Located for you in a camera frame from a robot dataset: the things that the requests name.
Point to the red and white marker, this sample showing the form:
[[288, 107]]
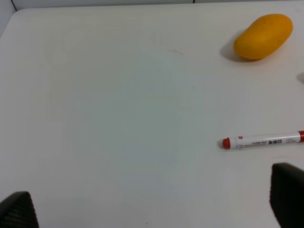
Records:
[[242, 142]]

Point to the yellow mango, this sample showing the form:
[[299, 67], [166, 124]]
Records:
[[263, 37]]

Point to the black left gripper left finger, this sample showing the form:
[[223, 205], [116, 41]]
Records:
[[17, 211]]

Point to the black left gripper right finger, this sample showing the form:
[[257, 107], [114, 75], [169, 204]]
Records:
[[287, 195]]

